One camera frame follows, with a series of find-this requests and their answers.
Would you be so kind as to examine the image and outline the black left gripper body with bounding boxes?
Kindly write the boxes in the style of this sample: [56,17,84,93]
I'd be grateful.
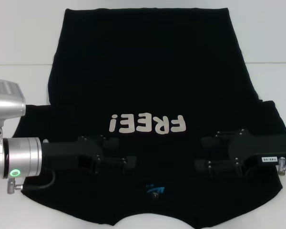
[41,135,106,177]

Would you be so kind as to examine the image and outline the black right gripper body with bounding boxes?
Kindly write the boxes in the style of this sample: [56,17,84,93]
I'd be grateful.
[228,129,286,177]

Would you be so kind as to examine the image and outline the black FREE print t-shirt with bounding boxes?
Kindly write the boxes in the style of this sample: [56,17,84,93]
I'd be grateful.
[15,8,286,229]

